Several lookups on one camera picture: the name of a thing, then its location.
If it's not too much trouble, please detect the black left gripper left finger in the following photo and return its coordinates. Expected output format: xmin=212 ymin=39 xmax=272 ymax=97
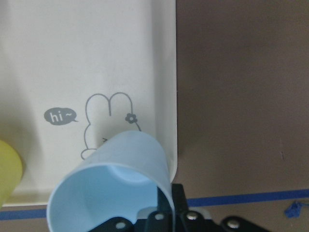
xmin=157 ymin=188 xmax=172 ymax=213

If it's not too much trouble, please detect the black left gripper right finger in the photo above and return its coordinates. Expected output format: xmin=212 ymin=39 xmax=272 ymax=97
xmin=171 ymin=184 xmax=189 ymax=214

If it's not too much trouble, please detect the cream plastic tray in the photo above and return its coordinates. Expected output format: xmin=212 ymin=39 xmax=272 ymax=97
xmin=0 ymin=0 xmax=177 ymax=206

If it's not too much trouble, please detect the light blue cup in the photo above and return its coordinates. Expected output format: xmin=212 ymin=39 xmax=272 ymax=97
xmin=46 ymin=130 xmax=175 ymax=232

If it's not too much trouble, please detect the yellow cup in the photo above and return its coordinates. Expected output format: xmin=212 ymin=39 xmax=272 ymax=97
xmin=0 ymin=140 xmax=23 ymax=208

